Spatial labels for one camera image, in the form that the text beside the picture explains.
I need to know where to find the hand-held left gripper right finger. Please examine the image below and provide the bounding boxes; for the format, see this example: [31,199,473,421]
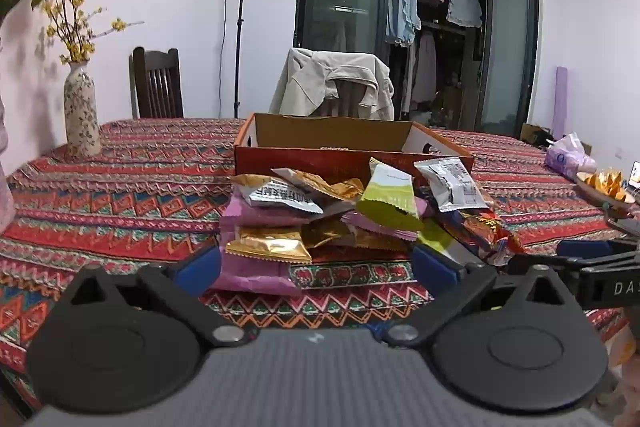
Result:
[382,244,581,349]

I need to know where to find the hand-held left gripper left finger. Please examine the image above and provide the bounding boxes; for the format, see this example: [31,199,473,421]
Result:
[62,249,251,349]

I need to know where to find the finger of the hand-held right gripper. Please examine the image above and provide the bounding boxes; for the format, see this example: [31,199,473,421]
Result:
[556,237,640,260]
[505,253,640,278]

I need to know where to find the pile of mixed snack packets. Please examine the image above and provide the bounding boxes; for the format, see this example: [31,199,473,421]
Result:
[220,157,526,298]

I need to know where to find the orange cardboard box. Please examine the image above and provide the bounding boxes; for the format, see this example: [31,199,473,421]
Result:
[234,112,475,188]

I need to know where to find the black device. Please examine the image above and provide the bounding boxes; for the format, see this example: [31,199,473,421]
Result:
[605,204,640,237]

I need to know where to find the purple tissue pack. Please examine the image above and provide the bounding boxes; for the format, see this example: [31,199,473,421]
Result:
[545,133,598,180]

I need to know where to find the red patterned tablecloth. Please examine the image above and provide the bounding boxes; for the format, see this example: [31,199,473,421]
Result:
[0,117,640,413]

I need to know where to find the open brown cardboard box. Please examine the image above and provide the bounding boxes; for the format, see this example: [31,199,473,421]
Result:
[520,123,556,148]

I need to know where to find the purple rolled mat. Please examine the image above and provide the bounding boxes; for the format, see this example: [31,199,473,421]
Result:
[551,67,569,140]

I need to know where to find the wooden chair under jacket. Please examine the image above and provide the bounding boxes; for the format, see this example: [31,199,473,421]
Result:
[320,79,371,118]

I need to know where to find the floral ceramic vase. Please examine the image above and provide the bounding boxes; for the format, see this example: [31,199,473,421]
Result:
[63,62,102,158]

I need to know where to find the dark wooden chair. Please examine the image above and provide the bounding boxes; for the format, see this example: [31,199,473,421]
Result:
[129,47,185,119]

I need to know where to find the pale hanging dress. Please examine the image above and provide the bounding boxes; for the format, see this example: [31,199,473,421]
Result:
[407,32,438,105]

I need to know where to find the beige jacket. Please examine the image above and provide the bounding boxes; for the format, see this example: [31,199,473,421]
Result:
[270,48,396,122]

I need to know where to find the yellow flower branches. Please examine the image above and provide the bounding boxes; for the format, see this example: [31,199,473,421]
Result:
[42,0,146,65]

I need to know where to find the white hanging top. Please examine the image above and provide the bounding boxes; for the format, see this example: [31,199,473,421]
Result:
[446,0,484,28]

